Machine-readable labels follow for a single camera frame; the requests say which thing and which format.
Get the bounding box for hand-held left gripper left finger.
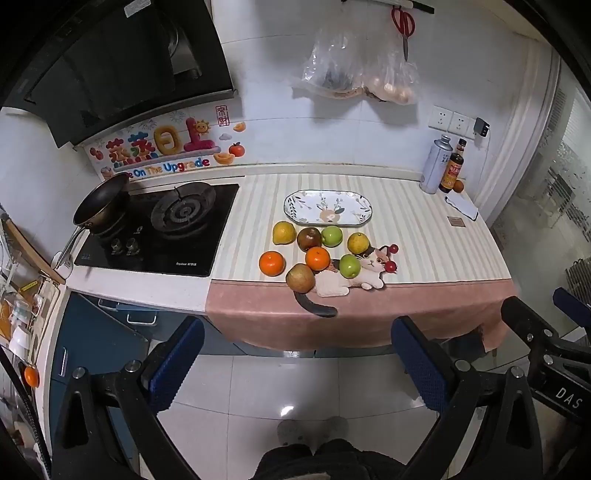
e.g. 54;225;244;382
51;315;205;480

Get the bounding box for brown pear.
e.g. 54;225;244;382
285;263;317;293

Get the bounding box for grey slipper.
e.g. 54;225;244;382
277;419;315;446
318;415;350;444

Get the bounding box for black gas stove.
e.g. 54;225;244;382
74;183;241;278

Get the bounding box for silver gas canister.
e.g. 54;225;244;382
419;135;453;195

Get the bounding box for yellow pear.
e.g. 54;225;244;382
272;221;297;246

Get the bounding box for white wall socket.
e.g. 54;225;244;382
428;105;451;131
448;111;476;138

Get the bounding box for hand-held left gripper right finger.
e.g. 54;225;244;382
391;316;544;480

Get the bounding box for clear plastic bag dark contents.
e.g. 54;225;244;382
291;18;370;100

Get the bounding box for clear plastic bag with onions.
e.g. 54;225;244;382
360;41;421;106

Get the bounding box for blue kitchen cabinet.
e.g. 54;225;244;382
48;293;245;462

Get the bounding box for metal dish rack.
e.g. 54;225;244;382
0;203;61;365

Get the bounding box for dark soy sauce bottle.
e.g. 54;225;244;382
438;152;465;193

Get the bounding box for dark red-brown apple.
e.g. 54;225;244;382
297;227;322;252

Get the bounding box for floral oval ceramic plate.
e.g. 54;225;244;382
283;189;373;227

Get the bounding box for grey radiator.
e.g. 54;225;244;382
566;258;591;296

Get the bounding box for white folded cloth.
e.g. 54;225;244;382
444;194;479;220

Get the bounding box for black wall rail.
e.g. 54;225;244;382
342;0;435;14

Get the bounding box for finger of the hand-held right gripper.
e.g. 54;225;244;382
553;287;591;324
501;296;560;354

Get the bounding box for wooden cutting board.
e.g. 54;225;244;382
0;215;66;284

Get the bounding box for red scissors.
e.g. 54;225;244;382
392;6;415;63

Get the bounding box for person's legs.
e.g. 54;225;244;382
252;438;407;480

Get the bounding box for striped cat table mat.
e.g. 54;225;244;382
204;173;520;352

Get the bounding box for black frying pan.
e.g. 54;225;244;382
51;173;131;273

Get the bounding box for frosted glass door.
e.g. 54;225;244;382
489;83;591;259

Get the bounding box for colourful wall sticker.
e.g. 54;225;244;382
88;105;247;181

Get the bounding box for black range hood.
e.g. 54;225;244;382
0;0;236;148

